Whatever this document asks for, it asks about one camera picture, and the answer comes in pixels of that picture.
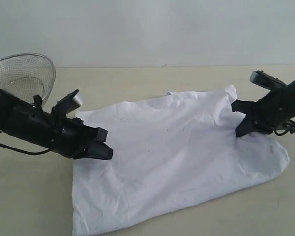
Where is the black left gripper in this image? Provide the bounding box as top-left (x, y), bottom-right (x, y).
top-left (39, 115), bottom-right (113, 160)

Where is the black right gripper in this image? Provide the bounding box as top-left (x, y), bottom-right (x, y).
top-left (231, 90), bottom-right (293, 137)

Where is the white t-shirt with red print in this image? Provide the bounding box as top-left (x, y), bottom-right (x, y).
top-left (72, 85), bottom-right (290, 236)

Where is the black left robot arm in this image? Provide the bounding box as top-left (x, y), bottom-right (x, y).
top-left (0, 89), bottom-right (113, 160)

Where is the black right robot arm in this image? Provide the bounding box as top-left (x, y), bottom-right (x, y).
top-left (231, 70), bottom-right (295, 137)

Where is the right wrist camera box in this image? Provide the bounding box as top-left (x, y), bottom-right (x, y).
top-left (250, 70), bottom-right (286, 91)

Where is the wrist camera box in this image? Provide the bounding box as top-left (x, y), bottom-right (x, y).
top-left (51, 89), bottom-right (84, 117)
top-left (250, 70), bottom-right (286, 91)

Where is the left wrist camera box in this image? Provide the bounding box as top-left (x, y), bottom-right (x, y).
top-left (51, 89), bottom-right (84, 117)

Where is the metal wire mesh basket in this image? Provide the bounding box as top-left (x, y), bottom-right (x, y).
top-left (0, 53), bottom-right (56, 106)

